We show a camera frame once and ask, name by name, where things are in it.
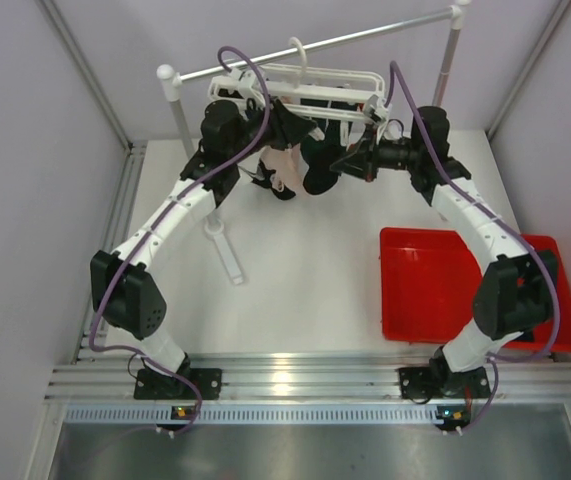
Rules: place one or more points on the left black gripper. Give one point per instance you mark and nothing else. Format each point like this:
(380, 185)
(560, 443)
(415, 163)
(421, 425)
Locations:
(286, 127)

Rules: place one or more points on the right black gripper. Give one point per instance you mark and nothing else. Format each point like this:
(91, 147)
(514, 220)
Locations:
(364, 163)

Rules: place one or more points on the dark green sock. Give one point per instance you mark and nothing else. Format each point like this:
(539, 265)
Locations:
(319, 156)

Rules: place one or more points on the white clip sock hanger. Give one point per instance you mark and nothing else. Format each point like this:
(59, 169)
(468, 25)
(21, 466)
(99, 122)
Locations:
(325, 98)

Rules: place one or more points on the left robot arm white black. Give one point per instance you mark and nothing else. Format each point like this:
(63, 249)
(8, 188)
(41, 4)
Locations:
(124, 291)

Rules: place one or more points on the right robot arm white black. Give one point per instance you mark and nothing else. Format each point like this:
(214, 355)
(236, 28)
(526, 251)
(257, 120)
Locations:
(518, 287)

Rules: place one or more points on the pink sock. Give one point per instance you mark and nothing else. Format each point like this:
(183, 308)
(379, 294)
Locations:
(286, 165)

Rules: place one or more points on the black sock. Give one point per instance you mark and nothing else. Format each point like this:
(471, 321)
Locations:
(268, 179)

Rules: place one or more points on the white metal drying rack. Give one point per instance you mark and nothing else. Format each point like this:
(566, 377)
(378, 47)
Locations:
(172, 82)

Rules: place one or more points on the red plastic tray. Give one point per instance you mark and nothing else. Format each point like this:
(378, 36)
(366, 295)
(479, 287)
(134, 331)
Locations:
(429, 279)

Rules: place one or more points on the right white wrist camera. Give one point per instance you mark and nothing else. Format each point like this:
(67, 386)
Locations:
(377, 115)

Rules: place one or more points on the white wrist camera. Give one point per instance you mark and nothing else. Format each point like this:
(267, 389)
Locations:
(377, 115)
(244, 84)

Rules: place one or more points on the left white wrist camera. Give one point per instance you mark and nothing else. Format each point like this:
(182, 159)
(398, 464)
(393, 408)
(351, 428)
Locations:
(244, 84)

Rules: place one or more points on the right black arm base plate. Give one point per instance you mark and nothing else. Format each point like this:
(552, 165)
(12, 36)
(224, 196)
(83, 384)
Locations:
(421, 384)

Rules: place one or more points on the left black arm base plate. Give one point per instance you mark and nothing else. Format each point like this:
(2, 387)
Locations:
(151, 385)

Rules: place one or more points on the grey slotted cable duct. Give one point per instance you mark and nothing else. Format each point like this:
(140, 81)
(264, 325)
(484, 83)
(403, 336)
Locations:
(268, 414)

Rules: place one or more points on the aluminium rail frame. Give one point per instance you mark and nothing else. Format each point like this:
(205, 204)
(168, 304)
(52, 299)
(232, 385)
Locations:
(303, 378)

